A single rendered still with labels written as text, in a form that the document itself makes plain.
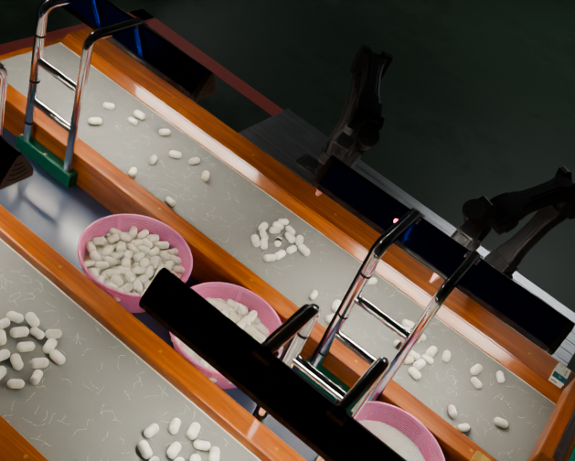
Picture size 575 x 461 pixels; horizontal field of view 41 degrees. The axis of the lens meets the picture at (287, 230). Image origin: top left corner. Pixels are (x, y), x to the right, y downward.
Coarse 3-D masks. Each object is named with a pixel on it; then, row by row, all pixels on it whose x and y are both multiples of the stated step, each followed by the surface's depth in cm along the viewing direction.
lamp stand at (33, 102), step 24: (48, 0) 178; (72, 0) 182; (120, 24) 179; (144, 24) 185; (48, 72) 185; (72, 120) 187; (24, 144) 202; (72, 144) 191; (48, 168) 200; (72, 168) 199
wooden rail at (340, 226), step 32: (96, 64) 231; (128, 64) 234; (160, 96) 227; (192, 128) 221; (224, 128) 225; (224, 160) 217; (256, 160) 219; (288, 192) 212; (320, 224) 209; (352, 224) 211; (384, 256) 205; (416, 288) 200; (448, 320) 197; (480, 320) 199; (512, 352) 194; (544, 352) 198; (544, 384) 190
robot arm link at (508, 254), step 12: (564, 204) 201; (540, 216) 205; (552, 216) 203; (564, 216) 203; (528, 228) 207; (540, 228) 205; (552, 228) 207; (516, 240) 209; (528, 240) 207; (492, 252) 212; (504, 252) 210; (516, 252) 208; (492, 264) 212; (504, 264) 209; (516, 264) 211
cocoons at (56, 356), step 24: (0, 336) 150; (24, 336) 153; (48, 336) 155; (0, 360) 148; (24, 384) 145; (144, 432) 146; (192, 432) 148; (144, 456) 142; (168, 456) 144; (192, 456) 145; (216, 456) 146
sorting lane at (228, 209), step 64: (64, 64) 227; (128, 128) 215; (192, 192) 203; (256, 192) 212; (256, 256) 193; (320, 256) 201; (320, 320) 184; (448, 384) 182; (512, 384) 189; (512, 448) 174
